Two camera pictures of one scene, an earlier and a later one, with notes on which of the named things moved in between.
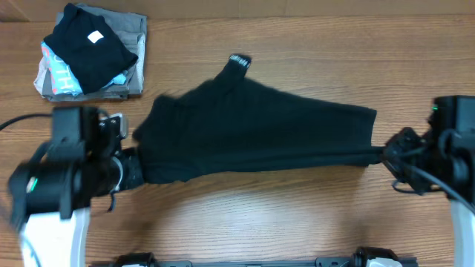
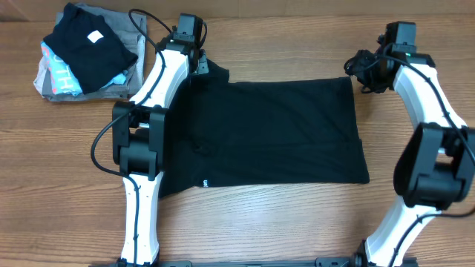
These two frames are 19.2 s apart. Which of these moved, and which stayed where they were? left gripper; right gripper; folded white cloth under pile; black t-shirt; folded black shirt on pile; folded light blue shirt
Moved: right gripper; black t-shirt; left gripper
Stayed: folded white cloth under pile; folded black shirt on pile; folded light blue shirt
